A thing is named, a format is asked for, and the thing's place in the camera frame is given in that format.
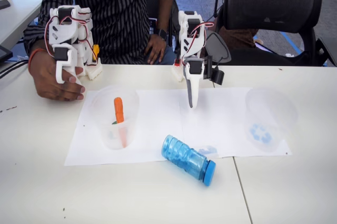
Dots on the person's left forearm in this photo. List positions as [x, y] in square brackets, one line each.
[165, 10]

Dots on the orange wrist band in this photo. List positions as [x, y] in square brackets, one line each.
[33, 56]

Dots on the person's right hand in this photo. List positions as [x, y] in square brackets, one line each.
[47, 81]

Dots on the yellow clamp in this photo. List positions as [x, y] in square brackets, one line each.
[96, 51]

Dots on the white leader arm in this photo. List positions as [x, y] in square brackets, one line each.
[63, 29]

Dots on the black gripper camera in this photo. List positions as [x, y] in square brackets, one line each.
[217, 76]

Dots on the grey gripper with motor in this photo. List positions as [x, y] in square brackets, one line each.
[192, 83]

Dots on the person's left hand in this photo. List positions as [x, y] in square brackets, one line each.
[155, 48]

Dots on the clear cup with blue print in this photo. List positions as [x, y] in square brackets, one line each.
[263, 139]

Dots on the white paper sheet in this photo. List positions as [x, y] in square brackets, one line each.
[223, 118]
[152, 129]

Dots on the black phone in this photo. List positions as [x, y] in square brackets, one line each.
[4, 4]

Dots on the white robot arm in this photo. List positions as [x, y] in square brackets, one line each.
[190, 46]

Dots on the striped shirt torso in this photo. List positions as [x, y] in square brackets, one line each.
[118, 10]

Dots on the orange carrot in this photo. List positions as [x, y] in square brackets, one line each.
[119, 110]

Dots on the black smartwatch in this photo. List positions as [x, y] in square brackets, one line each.
[162, 34]

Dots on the clear plastic cup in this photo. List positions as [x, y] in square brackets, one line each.
[105, 139]

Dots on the grey plastic chair part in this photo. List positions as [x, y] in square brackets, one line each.
[218, 47]

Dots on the brown clothed person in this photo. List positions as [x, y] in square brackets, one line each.
[237, 38]

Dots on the blue plastic bottle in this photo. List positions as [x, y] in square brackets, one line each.
[184, 155]

